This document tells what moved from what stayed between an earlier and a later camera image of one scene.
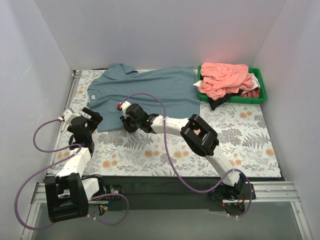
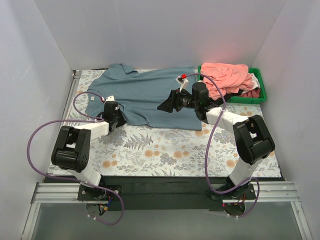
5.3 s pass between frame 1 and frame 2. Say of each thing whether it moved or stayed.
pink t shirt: stayed
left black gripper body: moved
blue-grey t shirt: stayed
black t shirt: stayed
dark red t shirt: stayed
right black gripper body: moved
